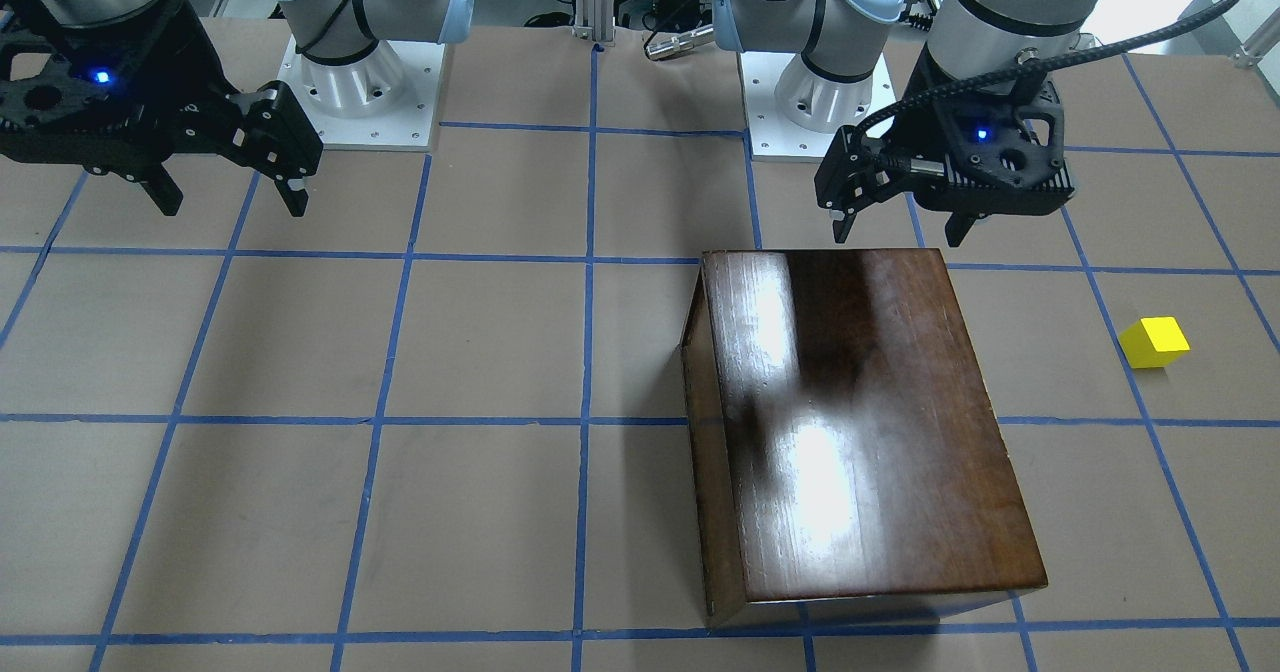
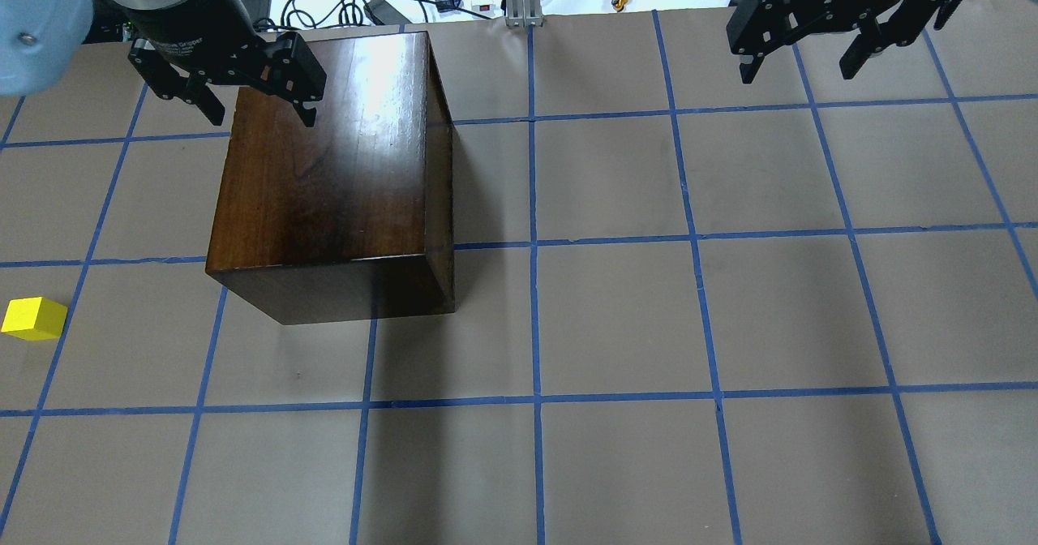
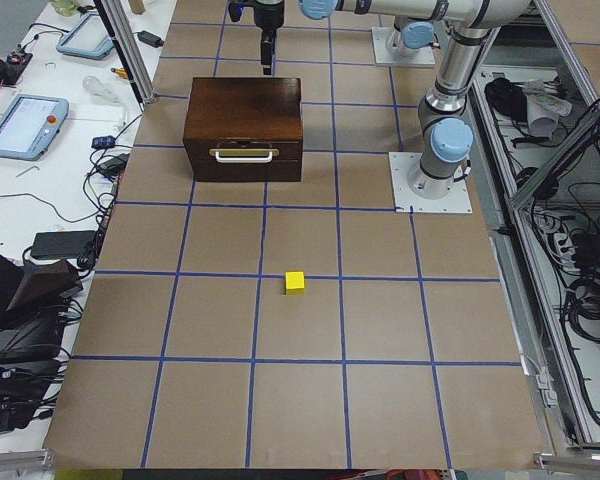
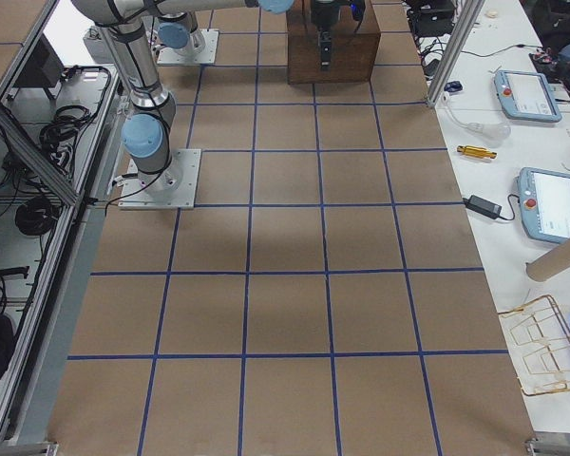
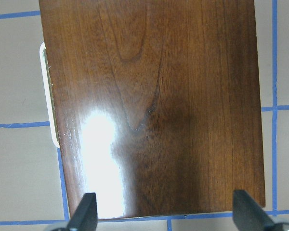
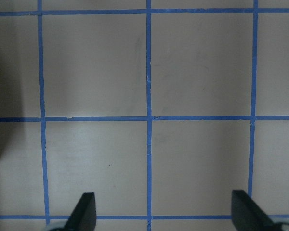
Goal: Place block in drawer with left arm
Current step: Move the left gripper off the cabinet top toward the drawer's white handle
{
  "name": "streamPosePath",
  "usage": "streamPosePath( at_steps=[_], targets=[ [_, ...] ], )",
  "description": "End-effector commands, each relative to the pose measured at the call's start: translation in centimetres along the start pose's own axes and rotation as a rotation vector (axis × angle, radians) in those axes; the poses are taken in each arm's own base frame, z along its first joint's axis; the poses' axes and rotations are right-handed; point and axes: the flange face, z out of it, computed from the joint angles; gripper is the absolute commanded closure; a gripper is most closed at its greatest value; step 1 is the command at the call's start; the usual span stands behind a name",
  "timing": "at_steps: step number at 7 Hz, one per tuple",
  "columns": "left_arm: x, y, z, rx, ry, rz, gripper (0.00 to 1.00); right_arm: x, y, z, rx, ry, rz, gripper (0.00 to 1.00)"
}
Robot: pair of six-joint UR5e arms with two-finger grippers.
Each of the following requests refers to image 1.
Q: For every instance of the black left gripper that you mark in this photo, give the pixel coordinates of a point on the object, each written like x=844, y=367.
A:
x=925, y=132

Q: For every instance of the black power adapter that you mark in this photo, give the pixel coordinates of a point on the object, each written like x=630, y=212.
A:
x=673, y=15

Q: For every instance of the yellow block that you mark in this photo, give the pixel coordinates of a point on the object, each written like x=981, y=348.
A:
x=1153, y=342

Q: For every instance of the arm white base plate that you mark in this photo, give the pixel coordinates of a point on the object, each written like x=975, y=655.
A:
x=793, y=114
x=386, y=102

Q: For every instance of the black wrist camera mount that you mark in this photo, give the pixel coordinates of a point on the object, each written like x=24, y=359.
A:
x=858, y=170
x=267, y=130

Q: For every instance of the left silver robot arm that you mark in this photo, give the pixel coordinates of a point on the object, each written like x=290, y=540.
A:
x=983, y=46

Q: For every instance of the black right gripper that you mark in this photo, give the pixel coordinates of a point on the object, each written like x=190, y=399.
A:
x=178, y=80

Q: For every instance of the dark wooden drawer cabinet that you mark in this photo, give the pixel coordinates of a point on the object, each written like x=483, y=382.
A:
x=845, y=452

